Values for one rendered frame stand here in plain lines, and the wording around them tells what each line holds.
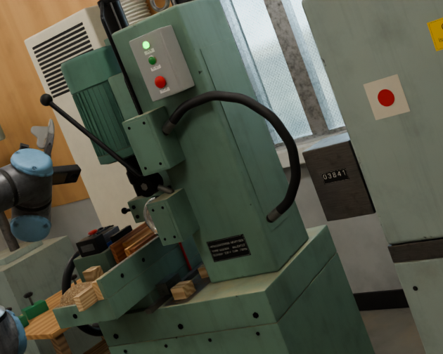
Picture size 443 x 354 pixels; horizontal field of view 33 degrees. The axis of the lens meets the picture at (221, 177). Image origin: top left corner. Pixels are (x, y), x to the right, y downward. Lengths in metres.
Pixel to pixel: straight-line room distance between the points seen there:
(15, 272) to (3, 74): 1.21
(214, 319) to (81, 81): 0.74
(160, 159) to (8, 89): 2.94
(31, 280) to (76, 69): 2.43
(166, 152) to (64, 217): 2.94
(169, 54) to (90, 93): 0.36
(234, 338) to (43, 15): 2.76
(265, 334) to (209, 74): 0.67
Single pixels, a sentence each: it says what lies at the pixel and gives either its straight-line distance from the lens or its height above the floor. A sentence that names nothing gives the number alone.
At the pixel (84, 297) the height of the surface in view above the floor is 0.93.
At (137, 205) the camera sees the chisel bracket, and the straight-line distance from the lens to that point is 2.19.
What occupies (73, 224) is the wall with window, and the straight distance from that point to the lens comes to 4.75.
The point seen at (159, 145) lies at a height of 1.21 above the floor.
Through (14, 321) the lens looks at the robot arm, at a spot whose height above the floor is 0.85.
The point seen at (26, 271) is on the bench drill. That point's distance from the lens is 4.37.
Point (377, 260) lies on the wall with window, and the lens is 3.52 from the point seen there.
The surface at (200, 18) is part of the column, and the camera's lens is 1.93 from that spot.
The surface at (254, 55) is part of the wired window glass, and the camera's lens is 3.56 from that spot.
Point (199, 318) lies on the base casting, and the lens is 1.99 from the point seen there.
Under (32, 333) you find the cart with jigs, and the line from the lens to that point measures 3.49.
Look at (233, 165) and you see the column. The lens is 1.88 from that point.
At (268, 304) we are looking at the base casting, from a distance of 1.86.
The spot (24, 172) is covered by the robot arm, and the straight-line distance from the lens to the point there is 1.68.
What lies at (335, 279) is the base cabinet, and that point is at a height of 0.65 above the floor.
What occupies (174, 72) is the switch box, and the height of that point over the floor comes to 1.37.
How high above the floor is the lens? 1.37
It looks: 9 degrees down
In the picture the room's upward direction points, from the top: 21 degrees counter-clockwise
